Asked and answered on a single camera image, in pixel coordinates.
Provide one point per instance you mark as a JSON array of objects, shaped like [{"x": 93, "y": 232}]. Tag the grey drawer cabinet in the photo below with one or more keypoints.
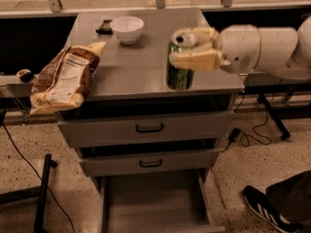
[{"x": 131, "y": 81}]

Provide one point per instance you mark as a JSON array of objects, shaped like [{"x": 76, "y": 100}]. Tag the grey drawer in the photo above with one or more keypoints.
[
  {"x": 149, "y": 162},
  {"x": 163, "y": 202},
  {"x": 113, "y": 131}
]

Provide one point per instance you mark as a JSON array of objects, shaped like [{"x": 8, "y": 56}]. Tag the brown chip bag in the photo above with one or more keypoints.
[{"x": 65, "y": 83}]

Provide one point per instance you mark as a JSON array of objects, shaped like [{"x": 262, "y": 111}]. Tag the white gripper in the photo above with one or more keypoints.
[{"x": 239, "y": 48}]

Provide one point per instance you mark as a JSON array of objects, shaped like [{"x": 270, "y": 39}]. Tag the black white sneaker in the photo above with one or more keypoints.
[{"x": 259, "y": 205}]

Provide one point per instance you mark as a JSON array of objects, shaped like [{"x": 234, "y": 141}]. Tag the small black snack packet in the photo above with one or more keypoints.
[{"x": 105, "y": 28}]

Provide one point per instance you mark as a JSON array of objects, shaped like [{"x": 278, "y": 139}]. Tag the dark trouser leg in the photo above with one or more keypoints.
[{"x": 292, "y": 197}]

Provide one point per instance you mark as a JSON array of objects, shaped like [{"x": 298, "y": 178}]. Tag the grey middle drawer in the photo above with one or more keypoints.
[{"x": 149, "y": 162}]

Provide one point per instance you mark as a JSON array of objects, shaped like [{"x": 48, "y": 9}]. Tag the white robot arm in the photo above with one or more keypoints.
[{"x": 283, "y": 52}]

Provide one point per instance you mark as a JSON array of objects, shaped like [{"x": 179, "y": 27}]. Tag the black metal stand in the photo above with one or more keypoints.
[{"x": 37, "y": 191}]

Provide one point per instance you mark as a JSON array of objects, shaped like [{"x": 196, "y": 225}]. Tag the white bowl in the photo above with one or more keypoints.
[{"x": 127, "y": 29}]

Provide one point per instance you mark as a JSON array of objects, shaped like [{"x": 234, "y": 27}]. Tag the black tape measure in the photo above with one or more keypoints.
[{"x": 25, "y": 75}]

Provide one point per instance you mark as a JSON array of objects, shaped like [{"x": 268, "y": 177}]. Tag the green soda can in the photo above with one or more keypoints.
[{"x": 176, "y": 78}]

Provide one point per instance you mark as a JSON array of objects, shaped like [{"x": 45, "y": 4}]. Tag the grey bottom drawer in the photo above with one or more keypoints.
[{"x": 163, "y": 202}]

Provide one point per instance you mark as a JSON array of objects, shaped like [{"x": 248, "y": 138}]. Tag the black power adapter with cable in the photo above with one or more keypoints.
[{"x": 237, "y": 134}]

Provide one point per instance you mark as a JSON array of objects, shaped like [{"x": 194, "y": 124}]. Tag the grey top drawer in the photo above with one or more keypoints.
[{"x": 113, "y": 131}]

